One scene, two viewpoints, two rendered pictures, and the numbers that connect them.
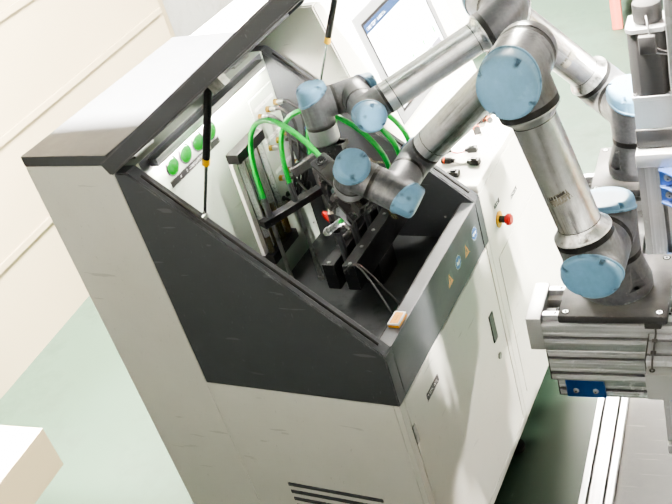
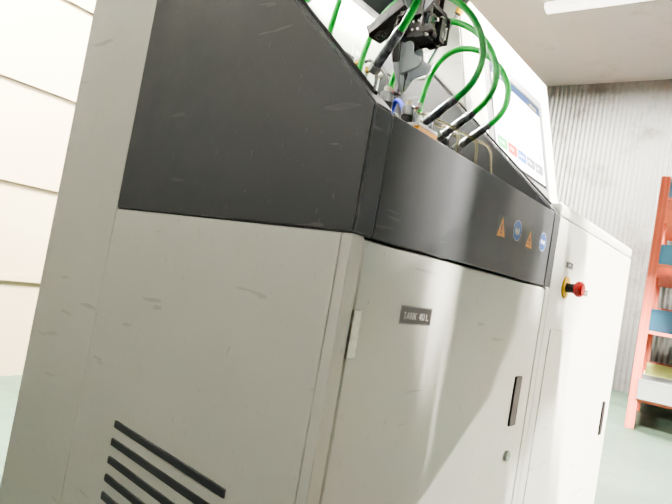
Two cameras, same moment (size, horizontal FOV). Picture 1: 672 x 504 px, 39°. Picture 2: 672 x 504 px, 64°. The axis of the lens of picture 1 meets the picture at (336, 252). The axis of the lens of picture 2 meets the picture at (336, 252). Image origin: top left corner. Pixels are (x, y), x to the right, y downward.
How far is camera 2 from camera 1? 1.94 m
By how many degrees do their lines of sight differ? 34
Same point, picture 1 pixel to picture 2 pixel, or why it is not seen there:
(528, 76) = not seen: outside the picture
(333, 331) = (315, 60)
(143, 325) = (102, 115)
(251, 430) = (122, 301)
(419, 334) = (438, 199)
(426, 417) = (383, 343)
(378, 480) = (238, 435)
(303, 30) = not seen: hidden behind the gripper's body
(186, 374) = (104, 195)
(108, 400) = not seen: hidden behind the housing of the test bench
